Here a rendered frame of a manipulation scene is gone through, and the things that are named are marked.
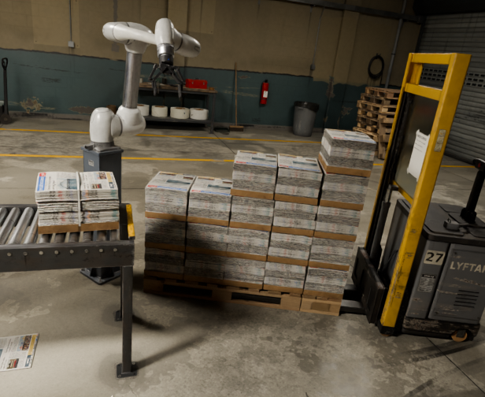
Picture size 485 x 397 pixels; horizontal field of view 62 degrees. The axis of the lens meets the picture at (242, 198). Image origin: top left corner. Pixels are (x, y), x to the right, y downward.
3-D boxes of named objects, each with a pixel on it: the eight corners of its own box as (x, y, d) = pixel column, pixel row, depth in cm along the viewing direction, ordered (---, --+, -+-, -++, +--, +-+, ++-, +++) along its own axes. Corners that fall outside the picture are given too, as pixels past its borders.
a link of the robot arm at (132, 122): (109, 131, 293) (136, 130, 308) (120, 140, 284) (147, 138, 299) (117, 18, 259) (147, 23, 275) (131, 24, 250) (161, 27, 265)
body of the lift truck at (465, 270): (372, 283, 346) (394, 195, 318) (436, 291, 345) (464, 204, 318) (397, 336, 281) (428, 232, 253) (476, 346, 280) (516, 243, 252)
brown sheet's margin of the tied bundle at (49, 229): (72, 209, 226) (72, 202, 224) (73, 231, 201) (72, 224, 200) (40, 211, 220) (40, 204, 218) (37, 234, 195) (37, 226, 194)
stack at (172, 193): (155, 266, 333) (159, 169, 305) (296, 283, 332) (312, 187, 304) (142, 292, 297) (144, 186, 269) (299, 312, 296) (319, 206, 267)
